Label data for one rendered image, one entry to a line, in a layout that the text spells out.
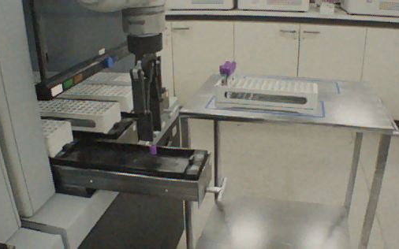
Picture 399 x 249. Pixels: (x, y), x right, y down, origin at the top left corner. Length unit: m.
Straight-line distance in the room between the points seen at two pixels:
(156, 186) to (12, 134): 0.31
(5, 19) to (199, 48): 2.50
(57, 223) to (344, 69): 2.64
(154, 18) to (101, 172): 0.35
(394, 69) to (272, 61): 0.97
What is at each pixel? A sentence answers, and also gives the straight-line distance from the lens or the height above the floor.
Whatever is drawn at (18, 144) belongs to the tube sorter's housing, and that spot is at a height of 0.91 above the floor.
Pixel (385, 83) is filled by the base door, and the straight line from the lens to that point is 3.21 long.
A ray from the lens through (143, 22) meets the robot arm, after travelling 0.77.
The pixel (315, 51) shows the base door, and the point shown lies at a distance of 3.07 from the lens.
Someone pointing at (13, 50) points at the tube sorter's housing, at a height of 1.09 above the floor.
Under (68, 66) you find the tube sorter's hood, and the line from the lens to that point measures 0.91.
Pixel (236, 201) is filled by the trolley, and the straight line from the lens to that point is 1.66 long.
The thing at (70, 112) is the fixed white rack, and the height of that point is 0.86.
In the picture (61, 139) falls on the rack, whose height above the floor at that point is 0.84.
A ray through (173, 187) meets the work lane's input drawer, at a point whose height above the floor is 0.79.
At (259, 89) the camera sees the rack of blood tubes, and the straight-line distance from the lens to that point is 1.09.
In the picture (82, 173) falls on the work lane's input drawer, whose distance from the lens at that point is 0.88.
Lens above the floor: 1.21
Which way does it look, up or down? 23 degrees down
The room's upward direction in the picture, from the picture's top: 1 degrees counter-clockwise
